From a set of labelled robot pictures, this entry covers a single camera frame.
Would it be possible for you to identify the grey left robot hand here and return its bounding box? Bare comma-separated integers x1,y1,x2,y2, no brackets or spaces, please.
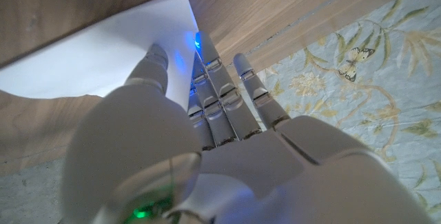
61,30,435,224

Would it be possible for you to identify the white paper sheet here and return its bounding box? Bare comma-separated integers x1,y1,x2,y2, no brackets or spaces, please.
0,0,200,113

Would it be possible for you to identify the floral printed backdrop cloth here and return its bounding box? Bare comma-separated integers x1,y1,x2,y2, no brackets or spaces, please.
237,0,441,220

